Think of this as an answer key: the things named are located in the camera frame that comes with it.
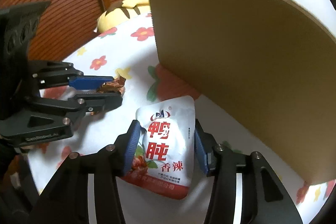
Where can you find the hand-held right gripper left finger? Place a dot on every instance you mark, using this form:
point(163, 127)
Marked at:
point(132, 145)

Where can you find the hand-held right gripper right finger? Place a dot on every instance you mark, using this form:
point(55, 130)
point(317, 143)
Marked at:
point(200, 151)

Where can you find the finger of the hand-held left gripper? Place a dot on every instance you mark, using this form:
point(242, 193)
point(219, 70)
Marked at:
point(99, 102)
point(89, 82)

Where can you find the brown candy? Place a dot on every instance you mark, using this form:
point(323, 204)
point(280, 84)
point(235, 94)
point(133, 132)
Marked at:
point(110, 87)

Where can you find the white snack pouch red print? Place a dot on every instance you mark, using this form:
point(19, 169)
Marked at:
point(168, 134)

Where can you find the brown cardboard box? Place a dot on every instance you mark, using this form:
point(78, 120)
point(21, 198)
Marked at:
point(236, 56)

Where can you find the yellow striped plush toy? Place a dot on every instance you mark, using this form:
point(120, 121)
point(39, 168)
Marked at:
point(115, 16)

